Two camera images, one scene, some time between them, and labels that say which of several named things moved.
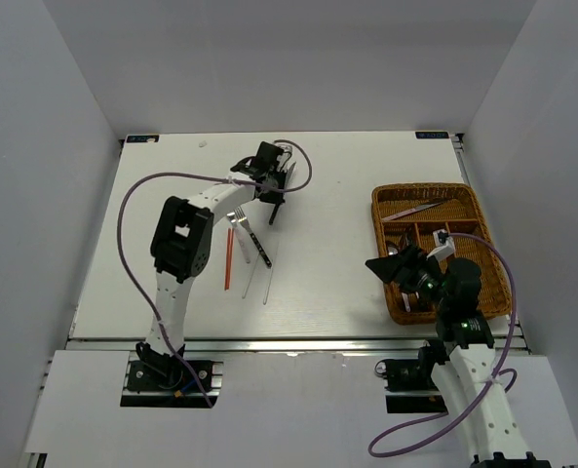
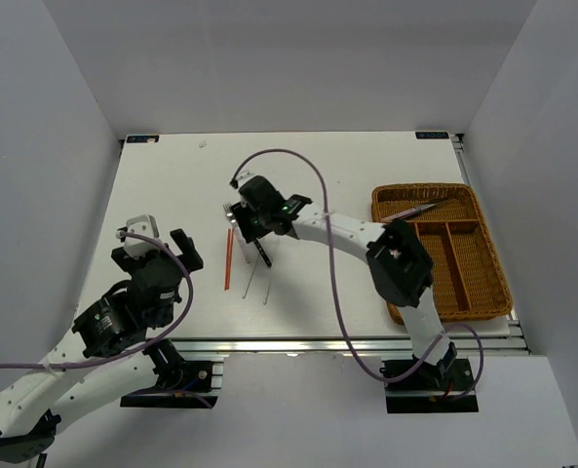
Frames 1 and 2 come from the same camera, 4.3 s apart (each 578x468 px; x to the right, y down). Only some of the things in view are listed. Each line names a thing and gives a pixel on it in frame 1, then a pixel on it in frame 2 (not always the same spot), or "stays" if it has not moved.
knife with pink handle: (408, 211) stays
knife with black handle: (279, 205) → (420, 208)
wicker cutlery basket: (409, 214) stays
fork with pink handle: (245, 252) stays
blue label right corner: (431, 135) stays
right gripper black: (403, 266) → (249, 230)
